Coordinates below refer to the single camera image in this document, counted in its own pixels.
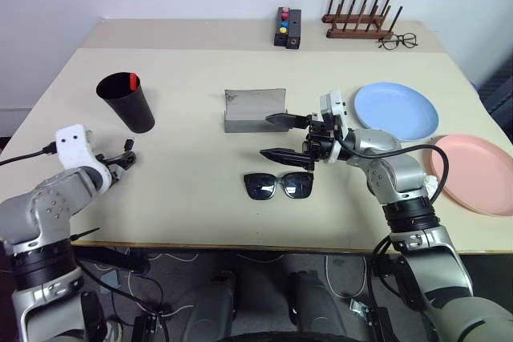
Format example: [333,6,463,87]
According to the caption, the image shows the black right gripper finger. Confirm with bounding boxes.
[265,111,309,130]
[259,148,316,171]

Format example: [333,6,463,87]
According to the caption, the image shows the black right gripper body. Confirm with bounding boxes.
[301,112,341,163]

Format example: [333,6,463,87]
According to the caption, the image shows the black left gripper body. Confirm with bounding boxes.
[95,151,126,183]

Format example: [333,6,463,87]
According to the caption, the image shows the grey glasses case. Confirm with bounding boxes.
[223,86,292,135]

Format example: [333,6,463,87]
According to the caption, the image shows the black sunglasses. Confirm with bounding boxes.
[243,171,314,202]

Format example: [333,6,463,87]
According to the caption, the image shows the white tissue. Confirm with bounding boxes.
[424,175,441,199]

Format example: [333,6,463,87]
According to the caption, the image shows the pink plate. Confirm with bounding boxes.
[423,135,513,218]

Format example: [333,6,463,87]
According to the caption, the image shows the black tapered cup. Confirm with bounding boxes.
[95,71,156,135]

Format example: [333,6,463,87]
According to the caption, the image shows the black zip tie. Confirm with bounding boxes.
[70,227,101,241]

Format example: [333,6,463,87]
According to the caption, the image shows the light blue plate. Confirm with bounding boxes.
[353,82,441,143]

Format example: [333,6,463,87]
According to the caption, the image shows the plain black box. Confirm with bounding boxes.
[285,9,303,50]

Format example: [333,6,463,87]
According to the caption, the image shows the brown wooden peg rack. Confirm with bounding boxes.
[321,0,404,40]

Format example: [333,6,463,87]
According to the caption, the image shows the thin black-rimmed eyeglasses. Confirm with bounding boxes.
[378,32,419,51]

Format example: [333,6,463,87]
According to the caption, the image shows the dark grey rounded shape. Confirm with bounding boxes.
[286,272,349,342]
[186,272,241,342]

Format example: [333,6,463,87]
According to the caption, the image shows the black curved rim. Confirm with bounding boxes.
[224,332,349,342]

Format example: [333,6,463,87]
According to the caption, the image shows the black ribbed chair back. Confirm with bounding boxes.
[479,53,513,127]

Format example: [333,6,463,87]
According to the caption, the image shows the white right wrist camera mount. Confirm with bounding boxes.
[319,88,350,165]

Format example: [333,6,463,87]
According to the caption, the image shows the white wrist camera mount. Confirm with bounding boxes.
[319,88,350,165]
[55,124,121,195]

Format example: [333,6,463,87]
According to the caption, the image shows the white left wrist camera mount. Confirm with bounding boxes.
[55,124,121,195]

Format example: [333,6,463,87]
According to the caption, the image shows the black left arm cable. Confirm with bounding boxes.
[0,142,58,167]

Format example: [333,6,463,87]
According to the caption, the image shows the black table frame bar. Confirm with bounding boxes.
[74,245,150,275]

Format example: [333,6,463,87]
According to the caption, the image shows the white floor cable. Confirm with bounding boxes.
[326,255,370,299]

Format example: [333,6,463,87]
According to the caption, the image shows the small metal bracket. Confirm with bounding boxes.
[349,297,376,317]

